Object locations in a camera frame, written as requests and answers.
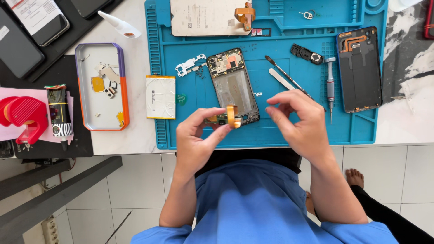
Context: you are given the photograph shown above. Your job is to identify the black adhesive tube zebra print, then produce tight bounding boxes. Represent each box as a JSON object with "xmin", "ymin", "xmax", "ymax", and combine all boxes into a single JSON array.
[{"xmin": 44, "ymin": 84, "xmax": 74, "ymax": 152}]

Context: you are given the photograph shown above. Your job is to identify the white plastic object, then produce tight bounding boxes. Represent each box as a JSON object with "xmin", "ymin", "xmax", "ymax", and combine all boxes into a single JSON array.
[{"xmin": 388, "ymin": 0, "xmax": 425, "ymax": 13}]

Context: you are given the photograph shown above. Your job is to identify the red device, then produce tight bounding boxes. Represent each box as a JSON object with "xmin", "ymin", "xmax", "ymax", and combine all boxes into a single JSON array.
[{"xmin": 423, "ymin": 0, "xmax": 434, "ymax": 40}]

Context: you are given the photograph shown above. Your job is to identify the black phone with paper slip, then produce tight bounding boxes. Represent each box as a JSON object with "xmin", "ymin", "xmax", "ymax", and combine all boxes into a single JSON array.
[{"xmin": 3, "ymin": 0, "xmax": 71, "ymax": 47}]

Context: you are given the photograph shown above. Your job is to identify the beige phone display panel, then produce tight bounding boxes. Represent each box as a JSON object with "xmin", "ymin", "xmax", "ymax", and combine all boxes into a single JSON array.
[{"xmin": 170, "ymin": 0, "xmax": 253, "ymax": 37}]

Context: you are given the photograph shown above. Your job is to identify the silver metal shield pieces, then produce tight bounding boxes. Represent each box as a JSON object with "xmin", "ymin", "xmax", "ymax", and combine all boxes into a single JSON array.
[{"xmin": 94, "ymin": 62, "xmax": 121, "ymax": 84}]

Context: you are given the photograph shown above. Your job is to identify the person's left hand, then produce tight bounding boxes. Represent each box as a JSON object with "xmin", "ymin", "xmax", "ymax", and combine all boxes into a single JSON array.
[{"xmin": 176, "ymin": 107, "xmax": 235, "ymax": 174}]

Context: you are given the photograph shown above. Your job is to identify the metal spudger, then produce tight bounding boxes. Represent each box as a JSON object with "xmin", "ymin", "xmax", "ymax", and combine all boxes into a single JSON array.
[{"xmin": 264, "ymin": 55, "xmax": 314, "ymax": 101}]

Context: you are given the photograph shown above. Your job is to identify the white metal bracket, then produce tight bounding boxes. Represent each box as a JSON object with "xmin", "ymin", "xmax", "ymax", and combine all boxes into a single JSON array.
[{"xmin": 175, "ymin": 54, "xmax": 207, "ymax": 77}]

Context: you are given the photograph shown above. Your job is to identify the person's black trouser leg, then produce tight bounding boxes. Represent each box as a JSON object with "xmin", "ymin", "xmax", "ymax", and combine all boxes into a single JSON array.
[{"xmin": 350, "ymin": 185, "xmax": 434, "ymax": 244}]

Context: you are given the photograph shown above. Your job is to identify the opened phone frame with motherboard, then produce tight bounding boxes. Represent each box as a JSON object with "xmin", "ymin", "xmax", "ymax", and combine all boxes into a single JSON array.
[{"xmin": 206, "ymin": 48, "xmax": 260, "ymax": 127}]

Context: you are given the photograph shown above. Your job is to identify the white glue bottle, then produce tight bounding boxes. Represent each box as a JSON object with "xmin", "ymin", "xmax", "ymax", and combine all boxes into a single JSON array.
[{"xmin": 97, "ymin": 10, "xmax": 142, "ymax": 39}]

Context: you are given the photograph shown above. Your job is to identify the large black phone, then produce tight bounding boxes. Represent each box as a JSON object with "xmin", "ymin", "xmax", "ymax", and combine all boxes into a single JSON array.
[{"xmin": 0, "ymin": 6, "xmax": 45, "ymax": 79}]

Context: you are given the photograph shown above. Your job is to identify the blue phone back cover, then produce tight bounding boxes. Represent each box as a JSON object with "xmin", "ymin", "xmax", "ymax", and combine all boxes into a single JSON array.
[{"xmin": 336, "ymin": 26, "xmax": 383, "ymax": 114}]

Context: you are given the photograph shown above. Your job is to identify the orange display flex cable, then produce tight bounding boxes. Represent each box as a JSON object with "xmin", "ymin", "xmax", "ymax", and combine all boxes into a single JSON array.
[{"xmin": 234, "ymin": 2, "xmax": 256, "ymax": 32}]

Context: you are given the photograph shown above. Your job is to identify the white power strip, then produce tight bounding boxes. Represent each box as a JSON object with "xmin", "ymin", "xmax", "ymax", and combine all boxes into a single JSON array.
[{"xmin": 41, "ymin": 217, "xmax": 60, "ymax": 244}]

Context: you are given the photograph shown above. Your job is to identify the person's foot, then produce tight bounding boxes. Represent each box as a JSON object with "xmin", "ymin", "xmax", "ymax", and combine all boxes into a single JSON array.
[{"xmin": 345, "ymin": 168, "xmax": 365, "ymax": 189}]

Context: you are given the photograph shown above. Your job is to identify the grey precision screwdriver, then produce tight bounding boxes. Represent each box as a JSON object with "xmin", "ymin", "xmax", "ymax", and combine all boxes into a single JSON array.
[{"xmin": 324, "ymin": 57, "xmax": 337, "ymax": 125}]

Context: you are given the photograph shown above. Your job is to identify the red tape dispenser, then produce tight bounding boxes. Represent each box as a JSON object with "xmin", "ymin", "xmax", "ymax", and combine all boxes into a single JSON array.
[{"xmin": 0, "ymin": 96, "xmax": 49, "ymax": 145}]

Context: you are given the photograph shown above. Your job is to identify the dark grey table frame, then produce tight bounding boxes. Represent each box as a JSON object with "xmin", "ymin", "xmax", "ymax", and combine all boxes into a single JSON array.
[{"xmin": 0, "ymin": 155, "xmax": 123, "ymax": 244}]

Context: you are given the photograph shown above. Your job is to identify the small board with orange flex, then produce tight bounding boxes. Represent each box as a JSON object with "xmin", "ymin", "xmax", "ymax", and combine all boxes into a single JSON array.
[{"xmin": 204, "ymin": 105, "xmax": 242, "ymax": 129}]

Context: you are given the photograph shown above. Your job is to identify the black speaker module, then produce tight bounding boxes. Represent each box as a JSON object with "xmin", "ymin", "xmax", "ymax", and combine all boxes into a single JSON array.
[{"xmin": 290, "ymin": 43, "xmax": 324, "ymax": 66}]

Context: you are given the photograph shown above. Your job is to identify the orange purple rimmed parts tray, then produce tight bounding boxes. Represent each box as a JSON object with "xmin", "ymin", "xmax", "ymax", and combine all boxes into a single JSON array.
[{"xmin": 75, "ymin": 42, "xmax": 130, "ymax": 131}]

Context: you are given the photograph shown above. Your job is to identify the white phone battery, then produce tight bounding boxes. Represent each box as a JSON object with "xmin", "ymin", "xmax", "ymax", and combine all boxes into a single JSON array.
[{"xmin": 146, "ymin": 75, "xmax": 176, "ymax": 120}]

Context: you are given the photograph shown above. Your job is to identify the person's right hand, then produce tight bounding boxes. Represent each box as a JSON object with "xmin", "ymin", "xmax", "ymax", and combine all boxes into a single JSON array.
[{"xmin": 265, "ymin": 89, "xmax": 335, "ymax": 163}]

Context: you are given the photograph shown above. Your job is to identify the blue silicone repair mat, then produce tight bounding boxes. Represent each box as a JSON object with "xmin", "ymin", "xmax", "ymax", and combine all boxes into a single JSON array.
[{"xmin": 145, "ymin": 0, "xmax": 389, "ymax": 150}]

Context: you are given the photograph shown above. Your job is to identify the person's blue shirt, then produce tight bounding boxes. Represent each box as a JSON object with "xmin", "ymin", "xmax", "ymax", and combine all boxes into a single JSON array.
[{"xmin": 130, "ymin": 159, "xmax": 399, "ymax": 244}]

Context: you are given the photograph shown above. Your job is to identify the black phone with glossy screen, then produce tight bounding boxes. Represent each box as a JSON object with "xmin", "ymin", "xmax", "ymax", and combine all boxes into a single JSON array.
[{"xmin": 69, "ymin": 0, "xmax": 114, "ymax": 19}]

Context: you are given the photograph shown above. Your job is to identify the yellow part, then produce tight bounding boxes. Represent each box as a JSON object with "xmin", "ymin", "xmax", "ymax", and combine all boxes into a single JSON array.
[{"xmin": 90, "ymin": 76, "xmax": 106, "ymax": 93}]

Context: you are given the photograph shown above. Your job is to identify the white plastic pry tool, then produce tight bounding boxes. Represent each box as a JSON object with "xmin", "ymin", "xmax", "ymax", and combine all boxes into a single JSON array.
[{"xmin": 268, "ymin": 68, "xmax": 296, "ymax": 91}]

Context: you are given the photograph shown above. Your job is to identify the thin metal rod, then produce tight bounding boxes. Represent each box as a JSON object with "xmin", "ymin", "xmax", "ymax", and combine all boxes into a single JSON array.
[{"xmin": 104, "ymin": 210, "xmax": 133, "ymax": 244}]

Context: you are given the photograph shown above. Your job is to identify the black desk mat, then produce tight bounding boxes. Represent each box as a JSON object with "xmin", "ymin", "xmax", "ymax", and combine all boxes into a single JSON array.
[{"xmin": 0, "ymin": 0, "xmax": 126, "ymax": 159}]

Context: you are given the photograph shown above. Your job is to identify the pink paper sheet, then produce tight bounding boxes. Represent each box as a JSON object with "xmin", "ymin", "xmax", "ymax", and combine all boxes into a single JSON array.
[{"xmin": 0, "ymin": 87, "xmax": 75, "ymax": 142}]

